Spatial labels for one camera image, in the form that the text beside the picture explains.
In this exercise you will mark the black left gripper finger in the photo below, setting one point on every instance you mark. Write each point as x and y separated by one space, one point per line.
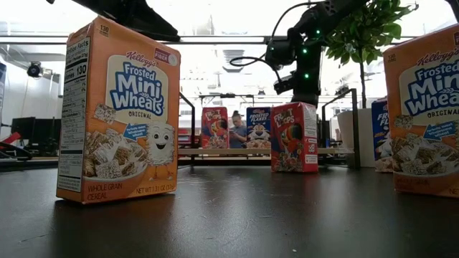
136 18

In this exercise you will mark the Froot Loops cereal box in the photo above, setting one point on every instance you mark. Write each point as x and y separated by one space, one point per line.
292 143
214 125

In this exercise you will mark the Mini Wheats cereal box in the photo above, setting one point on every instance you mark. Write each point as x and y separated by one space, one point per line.
423 143
118 161

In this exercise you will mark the black ceiling spotlight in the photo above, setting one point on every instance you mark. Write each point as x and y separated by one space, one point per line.
34 69
341 90

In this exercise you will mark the green potted tree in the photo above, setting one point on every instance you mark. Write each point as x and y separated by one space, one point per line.
362 32

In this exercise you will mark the white plant pot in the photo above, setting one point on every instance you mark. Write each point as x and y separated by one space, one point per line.
365 143

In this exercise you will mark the person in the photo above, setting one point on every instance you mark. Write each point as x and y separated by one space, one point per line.
238 134

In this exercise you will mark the black monitors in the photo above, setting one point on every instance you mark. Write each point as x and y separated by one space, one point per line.
36 130

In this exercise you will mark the red bar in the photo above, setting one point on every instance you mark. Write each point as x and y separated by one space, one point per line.
12 138

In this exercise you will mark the black curved stand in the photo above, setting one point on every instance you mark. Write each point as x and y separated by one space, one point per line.
18 153

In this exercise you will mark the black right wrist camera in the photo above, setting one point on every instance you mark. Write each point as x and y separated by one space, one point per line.
285 85

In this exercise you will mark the wooden shelf black frame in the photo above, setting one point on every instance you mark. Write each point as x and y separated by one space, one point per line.
233 152

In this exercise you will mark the black ceiling light rail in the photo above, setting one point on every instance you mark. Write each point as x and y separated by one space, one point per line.
32 43

